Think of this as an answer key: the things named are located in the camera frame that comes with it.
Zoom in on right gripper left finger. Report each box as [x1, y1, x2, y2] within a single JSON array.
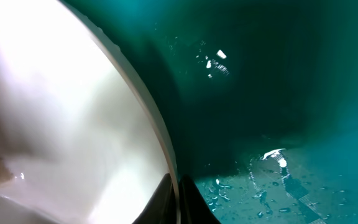
[[133, 174, 177, 224]]

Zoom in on white plate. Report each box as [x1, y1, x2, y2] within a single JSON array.
[[0, 1, 181, 223]]

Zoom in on teal plastic tray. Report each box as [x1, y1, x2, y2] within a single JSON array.
[[70, 0, 358, 223]]

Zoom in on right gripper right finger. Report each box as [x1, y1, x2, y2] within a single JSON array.
[[179, 175, 221, 224]]

